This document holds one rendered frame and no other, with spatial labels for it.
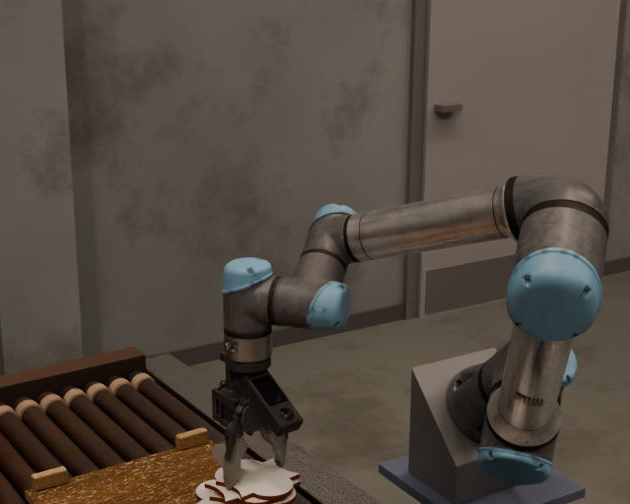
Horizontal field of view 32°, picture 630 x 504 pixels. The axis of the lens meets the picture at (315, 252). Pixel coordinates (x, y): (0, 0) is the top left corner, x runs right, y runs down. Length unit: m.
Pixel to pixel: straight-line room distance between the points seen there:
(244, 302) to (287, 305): 0.07
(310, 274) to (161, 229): 2.96
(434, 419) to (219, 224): 2.85
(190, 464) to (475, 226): 0.70
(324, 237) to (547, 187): 0.37
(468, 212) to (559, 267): 0.22
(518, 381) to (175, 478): 0.63
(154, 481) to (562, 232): 0.85
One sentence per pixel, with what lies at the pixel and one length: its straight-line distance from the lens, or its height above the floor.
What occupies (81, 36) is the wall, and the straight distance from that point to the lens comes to 4.31.
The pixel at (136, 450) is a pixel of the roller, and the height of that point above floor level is 0.92.
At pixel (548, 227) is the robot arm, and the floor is 1.47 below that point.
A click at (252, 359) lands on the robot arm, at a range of 1.67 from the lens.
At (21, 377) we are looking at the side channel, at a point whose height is 0.95.
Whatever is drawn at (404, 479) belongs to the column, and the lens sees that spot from 2.03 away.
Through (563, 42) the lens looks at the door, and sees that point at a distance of 5.60.
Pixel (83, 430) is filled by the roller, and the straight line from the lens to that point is 2.13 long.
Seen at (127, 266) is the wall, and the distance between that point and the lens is 4.55.
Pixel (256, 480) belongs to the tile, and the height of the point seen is 1.00.
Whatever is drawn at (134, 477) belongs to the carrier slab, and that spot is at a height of 0.94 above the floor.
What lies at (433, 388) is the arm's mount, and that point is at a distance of 1.97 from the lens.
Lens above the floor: 1.84
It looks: 17 degrees down
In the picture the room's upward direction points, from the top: straight up
